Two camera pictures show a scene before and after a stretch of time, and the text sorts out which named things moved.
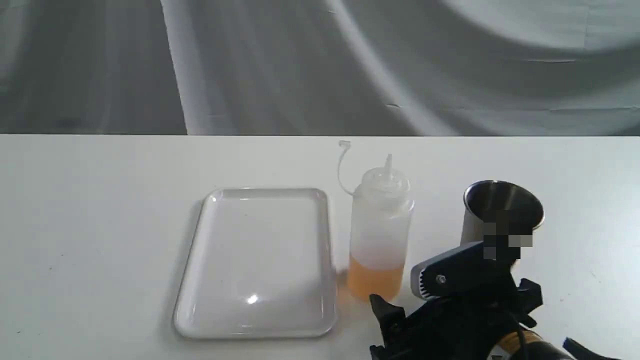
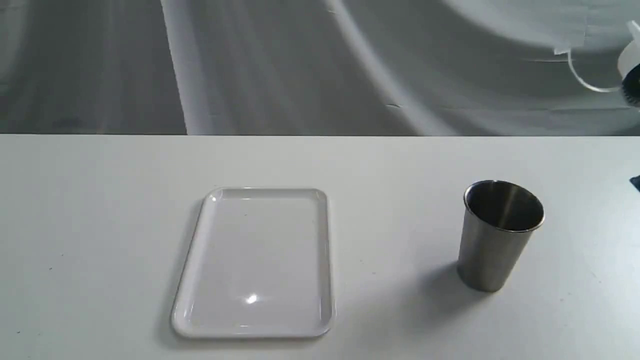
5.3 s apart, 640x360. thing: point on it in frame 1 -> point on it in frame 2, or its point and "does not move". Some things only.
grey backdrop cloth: x=494 y=68 does not move
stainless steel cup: x=502 y=214 does not move
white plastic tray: x=261 y=266 does not move
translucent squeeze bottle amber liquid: x=379 y=221 -> x=628 y=64
